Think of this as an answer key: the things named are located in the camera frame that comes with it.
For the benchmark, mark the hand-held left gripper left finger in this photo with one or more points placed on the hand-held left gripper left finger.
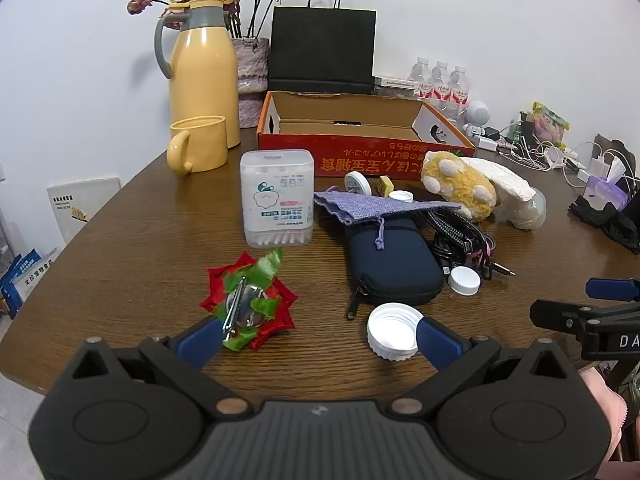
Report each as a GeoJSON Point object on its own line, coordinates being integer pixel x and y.
{"type": "Point", "coordinates": [200, 340]}

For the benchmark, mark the flat white box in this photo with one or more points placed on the flat white box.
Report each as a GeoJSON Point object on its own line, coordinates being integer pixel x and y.
{"type": "Point", "coordinates": [395, 81]}

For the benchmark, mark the white charger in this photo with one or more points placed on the white charger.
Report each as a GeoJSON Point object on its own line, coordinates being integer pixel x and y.
{"type": "Point", "coordinates": [485, 143]}

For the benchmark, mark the large white bottle cap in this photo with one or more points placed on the large white bottle cap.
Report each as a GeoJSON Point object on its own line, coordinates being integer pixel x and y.
{"type": "Point", "coordinates": [392, 330]}

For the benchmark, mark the yellow mug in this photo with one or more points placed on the yellow mug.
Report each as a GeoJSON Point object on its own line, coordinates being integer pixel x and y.
{"type": "Point", "coordinates": [205, 145]}

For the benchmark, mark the yellow white plush paw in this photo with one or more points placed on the yellow white plush paw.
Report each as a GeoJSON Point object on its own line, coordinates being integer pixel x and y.
{"type": "Point", "coordinates": [460, 185]}

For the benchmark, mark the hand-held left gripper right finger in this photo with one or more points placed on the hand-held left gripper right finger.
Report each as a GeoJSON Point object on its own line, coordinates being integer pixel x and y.
{"type": "Point", "coordinates": [440, 342]}

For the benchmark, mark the colourful snack packet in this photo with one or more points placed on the colourful snack packet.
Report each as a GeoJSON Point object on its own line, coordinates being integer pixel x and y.
{"type": "Point", "coordinates": [550, 122]}

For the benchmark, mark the pale round container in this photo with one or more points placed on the pale round container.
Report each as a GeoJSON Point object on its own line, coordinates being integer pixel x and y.
{"type": "Point", "coordinates": [525, 212]}

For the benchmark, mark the white power adapter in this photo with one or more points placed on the white power adapter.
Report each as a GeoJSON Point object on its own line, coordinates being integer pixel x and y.
{"type": "Point", "coordinates": [552, 156]}

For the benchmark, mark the red cardboard box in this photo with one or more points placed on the red cardboard box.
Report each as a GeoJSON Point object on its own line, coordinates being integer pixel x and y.
{"type": "Point", "coordinates": [310, 152]}

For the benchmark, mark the black cloth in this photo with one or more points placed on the black cloth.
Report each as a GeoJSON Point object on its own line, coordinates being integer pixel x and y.
{"type": "Point", "coordinates": [615, 225]}

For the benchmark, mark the white cloth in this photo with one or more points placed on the white cloth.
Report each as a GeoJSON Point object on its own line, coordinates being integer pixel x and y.
{"type": "Point", "coordinates": [500, 175]}

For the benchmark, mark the black adapter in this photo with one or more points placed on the black adapter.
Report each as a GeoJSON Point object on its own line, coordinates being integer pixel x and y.
{"type": "Point", "coordinates": [493, 133]}

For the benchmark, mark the purple tissue pack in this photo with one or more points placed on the purple tissue pack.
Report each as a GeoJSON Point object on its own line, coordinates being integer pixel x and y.
{"type": "Point", "coordinates": [600, 192]}

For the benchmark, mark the black paper bag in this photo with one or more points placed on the black paper bag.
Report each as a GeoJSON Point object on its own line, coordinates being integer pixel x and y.
{"type": "Point", "coordinates": [320, 45]}

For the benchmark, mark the clear cotton swab box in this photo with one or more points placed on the clear cotton swab box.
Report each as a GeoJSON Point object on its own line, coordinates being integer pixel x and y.
{"type": "Point", "coordinates": [275, 200]}

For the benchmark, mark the blue printed bags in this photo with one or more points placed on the blue printed bags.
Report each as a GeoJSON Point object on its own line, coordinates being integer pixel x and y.
{"type": "Point", "coordinates": [25, 272]}

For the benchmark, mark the navy zip case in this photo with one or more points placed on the navy zip case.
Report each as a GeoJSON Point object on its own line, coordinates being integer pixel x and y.
{"type": "Point", "coordinates": [395, 270]}

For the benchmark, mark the person's pink clothing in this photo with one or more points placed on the person's pink clothing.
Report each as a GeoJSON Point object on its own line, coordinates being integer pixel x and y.
{"type": "Point", "coordinates": [605, 395]}

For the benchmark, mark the green and black gadget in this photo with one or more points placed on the green and black gadget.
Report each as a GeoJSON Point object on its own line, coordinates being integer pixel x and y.
{"type": "Point", "coordinates": [517, 127]}

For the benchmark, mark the red green ribbon brooch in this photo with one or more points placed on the red green ribbon brooch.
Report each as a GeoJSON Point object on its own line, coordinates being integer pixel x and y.
{"type": "Point", "coordinates": [280, 315]}

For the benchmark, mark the round white thermometer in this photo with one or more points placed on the round white thermometer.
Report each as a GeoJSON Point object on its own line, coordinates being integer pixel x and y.
{"type": "Point", "coordinates": [357, 182]}

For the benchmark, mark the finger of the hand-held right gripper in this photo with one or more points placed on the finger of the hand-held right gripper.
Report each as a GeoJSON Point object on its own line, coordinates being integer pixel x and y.
{"type": "Point", "coordinates": [612, 288]}
{"type": "Point", "coordinates": [555, 315]}

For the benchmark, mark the yellow thermos jug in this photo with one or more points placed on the yellow thermos jug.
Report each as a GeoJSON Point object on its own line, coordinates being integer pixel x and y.
{"type": "Point", "coordinates": [200, 75]}

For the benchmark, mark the white robot toy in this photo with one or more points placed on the white robot toy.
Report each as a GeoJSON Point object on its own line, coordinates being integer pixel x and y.
{"type": "Point", "coordinates": [477, 112]}

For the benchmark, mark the brown paper bag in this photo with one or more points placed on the brown paper bag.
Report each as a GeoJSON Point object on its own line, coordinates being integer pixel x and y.
{"type": "Point", "coordinates": [607, 142]}

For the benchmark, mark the purple glass vase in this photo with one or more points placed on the purple glass vase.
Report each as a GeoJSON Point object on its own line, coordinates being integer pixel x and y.
{"type": "Point", "coordinates": [250, 75]}

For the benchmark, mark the small white bottle cap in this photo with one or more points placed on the small white bottle cap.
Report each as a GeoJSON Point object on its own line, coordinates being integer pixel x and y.
{"type": "Point", "coordinates": [400, 196]}
{"type": "Point", "coordinates": [464, 280]}

